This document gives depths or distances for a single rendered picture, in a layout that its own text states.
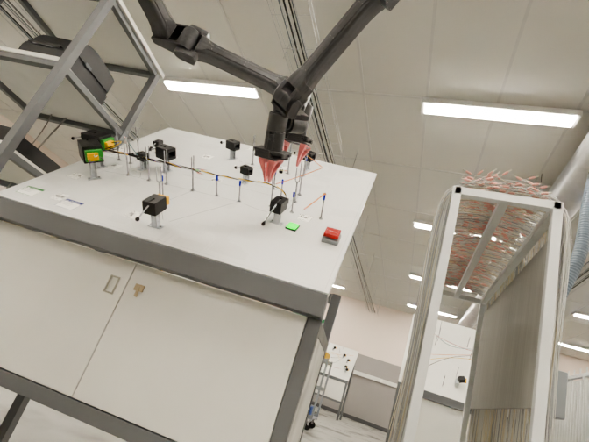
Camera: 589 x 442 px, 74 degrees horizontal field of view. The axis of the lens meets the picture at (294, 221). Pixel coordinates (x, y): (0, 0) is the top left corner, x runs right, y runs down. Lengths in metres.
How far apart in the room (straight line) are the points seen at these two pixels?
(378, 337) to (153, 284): 11.31
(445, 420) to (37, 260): 3.29
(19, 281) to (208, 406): 0.72
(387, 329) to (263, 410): 11.34
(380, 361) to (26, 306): 11.29
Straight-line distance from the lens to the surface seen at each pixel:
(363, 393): 12.22
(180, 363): 1.17
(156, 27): 1.35
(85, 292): 1.35
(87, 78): 2.06
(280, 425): 1.10
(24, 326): 1.44
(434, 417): 3.87
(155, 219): 1.32
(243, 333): 1.13
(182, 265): 1.19
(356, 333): 12.41
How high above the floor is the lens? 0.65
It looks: 20 degrees up
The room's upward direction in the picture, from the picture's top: 19 degrees clockwise
